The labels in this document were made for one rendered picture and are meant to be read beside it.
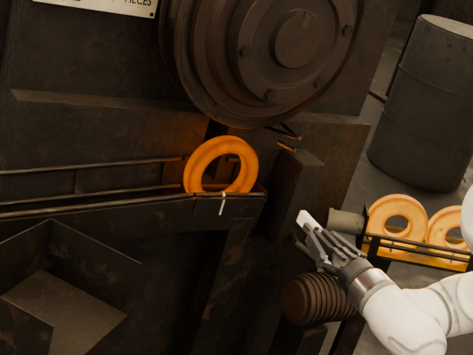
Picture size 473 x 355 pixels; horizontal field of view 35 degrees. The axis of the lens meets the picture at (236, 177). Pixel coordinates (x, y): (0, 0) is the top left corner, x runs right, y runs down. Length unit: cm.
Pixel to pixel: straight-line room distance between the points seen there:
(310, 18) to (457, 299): 61
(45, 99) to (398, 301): 79
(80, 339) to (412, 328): 59
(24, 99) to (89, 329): 48
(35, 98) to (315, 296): 82
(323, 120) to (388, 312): 66
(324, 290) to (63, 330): 76
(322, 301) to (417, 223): 30
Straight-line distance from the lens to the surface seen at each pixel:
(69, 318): 141
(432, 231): 194
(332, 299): 191
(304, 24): 154
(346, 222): 190
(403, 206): 190
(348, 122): 201
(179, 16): 150
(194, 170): 170
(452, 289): 152
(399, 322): 144
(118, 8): 160
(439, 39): 428
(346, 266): 154
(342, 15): 161
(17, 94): 158
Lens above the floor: 142
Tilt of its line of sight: 22 degrees down
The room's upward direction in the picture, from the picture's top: 17 degrees clockwise
